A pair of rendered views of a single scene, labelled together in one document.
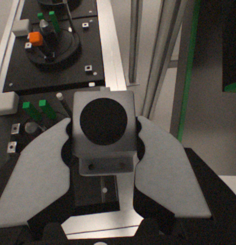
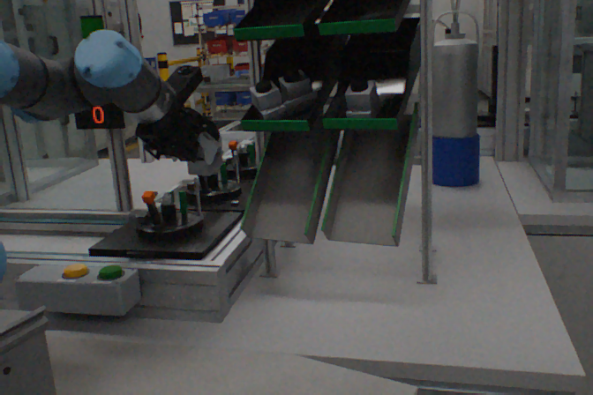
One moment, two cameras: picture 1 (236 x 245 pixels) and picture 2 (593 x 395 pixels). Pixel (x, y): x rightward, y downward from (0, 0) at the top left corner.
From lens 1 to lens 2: 1.03 m
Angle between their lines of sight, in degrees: 52
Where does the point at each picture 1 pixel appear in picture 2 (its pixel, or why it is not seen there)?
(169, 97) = (323, 257)
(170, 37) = (262, 141)
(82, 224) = (165, 262)
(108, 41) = not seen: hidden behind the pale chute
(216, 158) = (290, 225)
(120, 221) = (196, 264)
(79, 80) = (221, 208)
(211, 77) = (290, 167)
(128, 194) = (213, 256)
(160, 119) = (298, 268)
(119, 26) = not seen: hidden behind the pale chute
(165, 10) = not seen: hidden behind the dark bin
